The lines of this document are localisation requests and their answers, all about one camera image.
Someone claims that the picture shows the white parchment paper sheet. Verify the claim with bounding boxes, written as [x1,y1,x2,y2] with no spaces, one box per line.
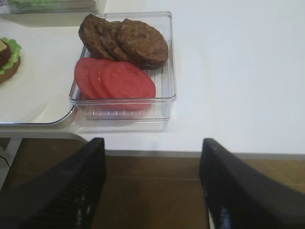
[0,22,83,124]

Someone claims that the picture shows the clear box patties and tomatoes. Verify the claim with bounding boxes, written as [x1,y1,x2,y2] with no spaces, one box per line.
[69,11,177,122]

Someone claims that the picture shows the yellow cheese slice on burger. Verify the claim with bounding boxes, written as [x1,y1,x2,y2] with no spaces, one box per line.
[0,40,7,52]

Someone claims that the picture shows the clear box lettuce and cheese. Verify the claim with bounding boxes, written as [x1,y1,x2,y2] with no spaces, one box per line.
[0,0,99,14]

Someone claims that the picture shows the red tomato slice right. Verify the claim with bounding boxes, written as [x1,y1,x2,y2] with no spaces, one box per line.
[101,62,156,111]

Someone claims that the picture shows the green lettuce leaf on burger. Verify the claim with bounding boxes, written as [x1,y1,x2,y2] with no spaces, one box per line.
[0,37,22,73]

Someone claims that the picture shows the green lettuce leaves in box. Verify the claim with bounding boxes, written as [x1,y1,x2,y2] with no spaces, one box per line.
[9,0,93,8]

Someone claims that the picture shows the bottom bun of burger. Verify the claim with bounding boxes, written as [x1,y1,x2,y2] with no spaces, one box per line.
[0,57,20,84]

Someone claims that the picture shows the brown patty middle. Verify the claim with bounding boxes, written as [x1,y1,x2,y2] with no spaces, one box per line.
[101,21,130,62]

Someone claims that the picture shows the brown patty right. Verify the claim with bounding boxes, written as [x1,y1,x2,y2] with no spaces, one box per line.
[116,19,169,69]

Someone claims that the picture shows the brown patty left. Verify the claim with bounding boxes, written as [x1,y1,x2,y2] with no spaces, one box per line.
[78,14,116,61]

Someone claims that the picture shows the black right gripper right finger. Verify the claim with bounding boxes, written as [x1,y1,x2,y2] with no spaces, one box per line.
[199,138,305,229]

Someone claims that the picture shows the red tomato slice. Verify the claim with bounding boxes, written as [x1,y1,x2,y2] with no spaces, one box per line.
[88,59,113,99]
[74,57,99,99]
[101,62,156,111]

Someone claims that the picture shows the red tomato slice left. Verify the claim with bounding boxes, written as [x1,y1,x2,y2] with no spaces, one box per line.
[74,57,99,99]

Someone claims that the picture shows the white serving tray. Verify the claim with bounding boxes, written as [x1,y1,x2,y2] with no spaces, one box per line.
[0,16,84,126]

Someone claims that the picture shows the red tomato slice middle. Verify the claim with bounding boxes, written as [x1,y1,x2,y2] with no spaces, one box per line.
[88,59,113,99]

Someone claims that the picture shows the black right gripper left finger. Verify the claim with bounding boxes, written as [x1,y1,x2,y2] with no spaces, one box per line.
[0,138,106,229]

